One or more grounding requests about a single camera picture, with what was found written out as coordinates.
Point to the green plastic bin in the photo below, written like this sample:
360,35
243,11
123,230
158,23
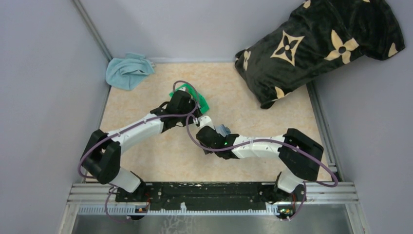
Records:
189,88

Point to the light blue cloth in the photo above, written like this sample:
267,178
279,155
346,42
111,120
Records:
128,72

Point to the blue leather card holder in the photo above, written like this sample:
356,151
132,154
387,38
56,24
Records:
222,130

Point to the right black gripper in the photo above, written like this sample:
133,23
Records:
202,136

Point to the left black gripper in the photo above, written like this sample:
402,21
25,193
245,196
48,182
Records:
186,100

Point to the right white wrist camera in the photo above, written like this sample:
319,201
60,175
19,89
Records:
205,121

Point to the aluminium frame rail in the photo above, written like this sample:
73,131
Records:
94,198

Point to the black floral blanket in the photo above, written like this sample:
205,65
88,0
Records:
318,37

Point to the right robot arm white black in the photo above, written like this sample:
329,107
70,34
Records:
300,154

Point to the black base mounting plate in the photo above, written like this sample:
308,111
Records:
211,196

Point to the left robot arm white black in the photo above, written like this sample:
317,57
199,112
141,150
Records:
102,154

